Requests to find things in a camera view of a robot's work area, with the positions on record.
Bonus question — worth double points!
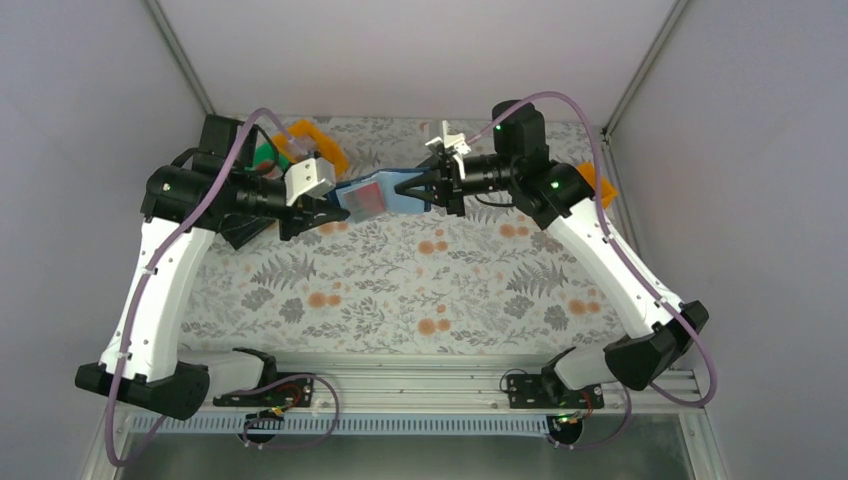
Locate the red VIP card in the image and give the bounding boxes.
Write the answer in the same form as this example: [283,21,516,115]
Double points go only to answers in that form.
[345,183,386,219]

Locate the orange plastic bin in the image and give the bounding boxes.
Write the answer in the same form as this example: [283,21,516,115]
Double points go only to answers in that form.
[271,119,350,178]
[576,162,620,212]

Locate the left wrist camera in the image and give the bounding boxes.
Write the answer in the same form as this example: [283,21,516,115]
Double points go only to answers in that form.
[283,157,337,207]

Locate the black plastic bin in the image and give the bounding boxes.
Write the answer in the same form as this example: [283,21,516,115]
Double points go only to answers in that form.
[218,214,275,250]

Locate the orange plastic bin right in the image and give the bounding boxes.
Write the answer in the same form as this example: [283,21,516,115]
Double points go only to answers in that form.
[576,162,620,212]

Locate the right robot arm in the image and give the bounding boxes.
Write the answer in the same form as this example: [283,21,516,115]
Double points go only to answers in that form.
[395,100,709,391]

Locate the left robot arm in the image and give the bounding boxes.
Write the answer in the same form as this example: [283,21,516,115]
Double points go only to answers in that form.
[75,114,348,420]

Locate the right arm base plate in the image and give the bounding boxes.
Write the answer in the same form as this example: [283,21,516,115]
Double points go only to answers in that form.
[500,371,605,410]

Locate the orange plastic bin left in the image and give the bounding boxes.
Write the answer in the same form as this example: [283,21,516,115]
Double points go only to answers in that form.
[271,119,350,178]

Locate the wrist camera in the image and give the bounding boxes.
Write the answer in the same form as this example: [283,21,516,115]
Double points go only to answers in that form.
[425,120,471,165]
[283,157,337,207]

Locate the green plastic bin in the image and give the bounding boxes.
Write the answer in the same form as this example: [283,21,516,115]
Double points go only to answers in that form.
[246,143,290,176]

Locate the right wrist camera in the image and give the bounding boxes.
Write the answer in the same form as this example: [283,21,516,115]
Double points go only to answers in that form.
[425,120,471,165]

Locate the blue leather card holder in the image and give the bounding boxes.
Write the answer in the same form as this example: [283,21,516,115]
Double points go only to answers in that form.
[328,168,430,223]

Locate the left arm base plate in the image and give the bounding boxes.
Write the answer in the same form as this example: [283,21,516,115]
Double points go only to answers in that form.
[212,372,315,409]

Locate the aluminium rail frame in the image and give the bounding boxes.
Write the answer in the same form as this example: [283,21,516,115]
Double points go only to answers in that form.
[109,354,705,415]

